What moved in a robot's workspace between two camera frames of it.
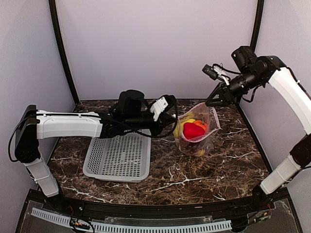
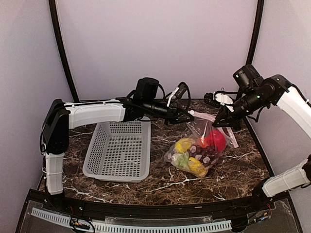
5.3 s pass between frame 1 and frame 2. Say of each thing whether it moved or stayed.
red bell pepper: moved
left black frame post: stayed
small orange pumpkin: moved
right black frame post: stayed
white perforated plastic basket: stayed
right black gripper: moved
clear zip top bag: moved
